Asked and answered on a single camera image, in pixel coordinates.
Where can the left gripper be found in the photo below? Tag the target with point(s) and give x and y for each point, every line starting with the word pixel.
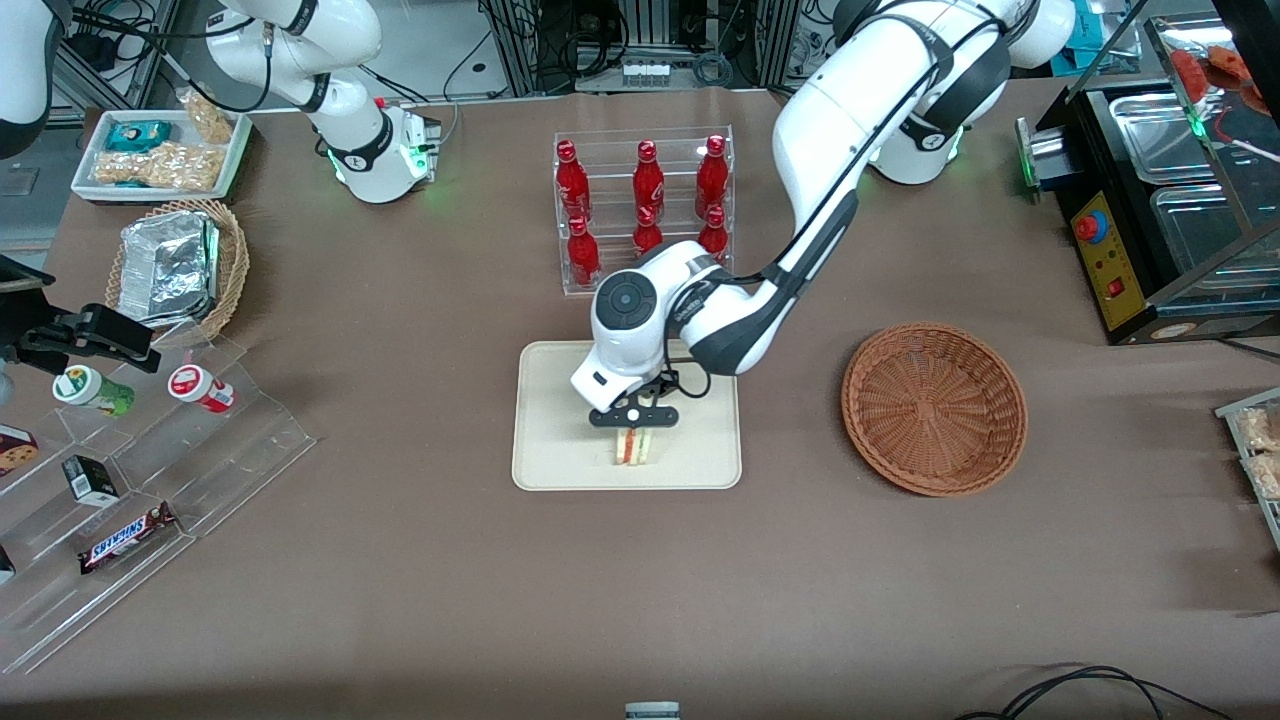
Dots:
pixel 662 386

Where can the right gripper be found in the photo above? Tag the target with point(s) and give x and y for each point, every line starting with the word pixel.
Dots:
pixel 52 335

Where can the triangle sandwich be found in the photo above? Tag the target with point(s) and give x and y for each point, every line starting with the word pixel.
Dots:
pixel 633 448

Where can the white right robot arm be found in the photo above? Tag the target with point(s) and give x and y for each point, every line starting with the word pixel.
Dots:
pixel 360 130

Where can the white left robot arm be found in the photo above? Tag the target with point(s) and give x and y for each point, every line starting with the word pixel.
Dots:
pixel 850 110

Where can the beige plastic tray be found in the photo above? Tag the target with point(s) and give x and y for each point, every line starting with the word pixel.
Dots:
pixel 560 440

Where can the white snack tray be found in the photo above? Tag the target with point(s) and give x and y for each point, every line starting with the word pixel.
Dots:
pixel 90 190
pixel 1232 410

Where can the light wicker basket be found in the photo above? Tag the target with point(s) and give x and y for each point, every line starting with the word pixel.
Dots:
pixel 230 270

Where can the brown round wicker basket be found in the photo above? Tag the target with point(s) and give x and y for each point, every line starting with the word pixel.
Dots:
pixel 935 410

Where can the green and white cup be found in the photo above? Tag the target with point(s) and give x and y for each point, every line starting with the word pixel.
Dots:
pixel 92 390

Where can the silver foil packet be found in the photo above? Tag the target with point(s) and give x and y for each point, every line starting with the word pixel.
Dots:
pixel 165 265

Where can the red and white cup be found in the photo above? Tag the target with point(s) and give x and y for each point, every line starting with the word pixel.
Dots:
pixel 200 388

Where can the cookie box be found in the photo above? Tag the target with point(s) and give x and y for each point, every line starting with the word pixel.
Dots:
pixel 15 450

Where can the small black box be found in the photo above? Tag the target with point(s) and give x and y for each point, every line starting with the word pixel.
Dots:
pixel 92 480

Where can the red cola bottle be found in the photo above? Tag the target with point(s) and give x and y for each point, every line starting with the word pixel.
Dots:
pixel 713 235
pixel 583 250
pixel 648 182
pixel 571 185
pixel 647 235
pixel 712 175

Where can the clear acrylic stepped stand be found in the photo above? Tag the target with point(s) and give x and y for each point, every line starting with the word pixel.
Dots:
pixel 240 440

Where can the large bag of nut snacks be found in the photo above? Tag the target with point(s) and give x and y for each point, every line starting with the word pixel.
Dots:
pixel 160 168

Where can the snickers bar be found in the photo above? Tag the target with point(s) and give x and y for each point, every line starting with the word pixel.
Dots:
pixel 125 538

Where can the teal snack packet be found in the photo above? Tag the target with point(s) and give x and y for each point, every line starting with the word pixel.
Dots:
pixel 138 134

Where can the dark small packet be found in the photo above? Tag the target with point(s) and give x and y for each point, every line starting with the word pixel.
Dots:
pixel 5 565

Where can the small bag of nut snacks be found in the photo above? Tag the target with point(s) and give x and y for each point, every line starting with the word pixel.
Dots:
pixel 210 118

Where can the clear acrylic bottle rack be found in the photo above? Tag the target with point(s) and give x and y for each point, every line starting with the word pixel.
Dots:
pixel 610 150

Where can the grey small device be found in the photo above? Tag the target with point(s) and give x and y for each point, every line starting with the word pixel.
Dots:
pixel 652 711

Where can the white power strip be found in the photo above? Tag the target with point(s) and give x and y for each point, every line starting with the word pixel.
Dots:
pixel 645 71

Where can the black food warmer cabinet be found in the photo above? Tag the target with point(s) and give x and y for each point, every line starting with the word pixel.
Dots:
pixel 1110 260

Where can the steel food pan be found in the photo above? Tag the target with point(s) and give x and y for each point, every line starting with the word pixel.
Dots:
pixel 1215 235
pixel 1160 135

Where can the teal box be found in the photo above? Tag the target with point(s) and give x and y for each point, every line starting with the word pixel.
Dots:
pixel 1095 35

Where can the clear bag of snacks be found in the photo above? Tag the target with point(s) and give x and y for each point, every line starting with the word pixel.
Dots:
pixel 1266 475
pixel 1260 430

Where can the red food in warmer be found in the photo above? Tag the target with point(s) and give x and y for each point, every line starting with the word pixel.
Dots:
pixel 1215 65

